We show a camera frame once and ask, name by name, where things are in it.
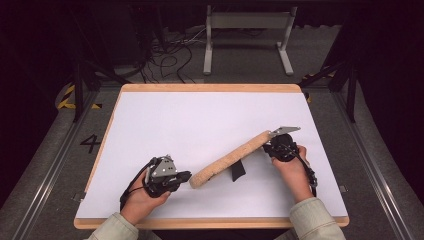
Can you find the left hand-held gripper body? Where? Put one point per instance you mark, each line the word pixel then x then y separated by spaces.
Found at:
pixel 163 173

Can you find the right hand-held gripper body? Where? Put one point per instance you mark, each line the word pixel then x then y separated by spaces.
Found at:
pixel 283 146

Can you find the wooden board with black pads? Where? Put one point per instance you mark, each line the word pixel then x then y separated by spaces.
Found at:
pixel 230 158

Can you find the person's right hand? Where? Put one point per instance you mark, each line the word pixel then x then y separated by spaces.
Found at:
pixel 295 180

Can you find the person's left hand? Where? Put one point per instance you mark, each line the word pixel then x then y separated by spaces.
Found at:
pixel 141 203

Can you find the white table sheet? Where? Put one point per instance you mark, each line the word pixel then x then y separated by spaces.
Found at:
pixel 200 123

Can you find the yellow and black floor tape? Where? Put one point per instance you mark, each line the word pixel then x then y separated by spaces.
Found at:
pixel 308 97

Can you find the black tripod stand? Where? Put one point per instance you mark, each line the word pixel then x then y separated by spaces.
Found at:
pixel 350 90
pixel 78 90

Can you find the small metal table bracket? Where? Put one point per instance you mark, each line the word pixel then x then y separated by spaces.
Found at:
pixel 78 196
pixel 343 189

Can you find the metal floor rail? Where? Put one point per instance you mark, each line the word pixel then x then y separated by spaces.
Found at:
pixel 376 180
pixel 56 163

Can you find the white metal stand frame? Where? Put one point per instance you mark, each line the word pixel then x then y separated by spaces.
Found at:
pixel 248 20

